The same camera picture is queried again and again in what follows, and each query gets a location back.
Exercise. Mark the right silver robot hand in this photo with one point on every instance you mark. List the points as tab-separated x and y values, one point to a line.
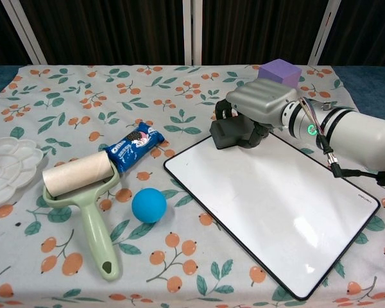
263	99

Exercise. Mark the dark grey board eraser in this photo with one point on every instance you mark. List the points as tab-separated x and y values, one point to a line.
224	133

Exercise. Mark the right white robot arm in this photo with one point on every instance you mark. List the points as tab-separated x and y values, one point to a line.
356	131

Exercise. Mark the purple foam cube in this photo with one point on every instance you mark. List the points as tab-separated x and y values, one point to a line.
280	72

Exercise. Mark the floral patterned tablecloth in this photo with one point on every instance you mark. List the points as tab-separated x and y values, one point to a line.
179	96

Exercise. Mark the white dry-erase board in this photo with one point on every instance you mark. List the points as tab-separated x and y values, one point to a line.
260	199

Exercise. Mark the blue cookie packet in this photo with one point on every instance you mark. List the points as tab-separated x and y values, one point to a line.
131	147

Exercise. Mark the blue rubber ball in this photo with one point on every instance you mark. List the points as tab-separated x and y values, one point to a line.
148	205

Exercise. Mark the black pleated curtain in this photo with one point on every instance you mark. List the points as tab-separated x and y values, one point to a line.
115	32

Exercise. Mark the green lint roller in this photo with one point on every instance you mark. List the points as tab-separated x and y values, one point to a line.
96	224

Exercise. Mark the white flower-shaped paint palette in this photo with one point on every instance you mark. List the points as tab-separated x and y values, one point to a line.
9	170

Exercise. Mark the white metal frame post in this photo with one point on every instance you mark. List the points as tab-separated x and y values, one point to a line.
324	32
24	32
192	32

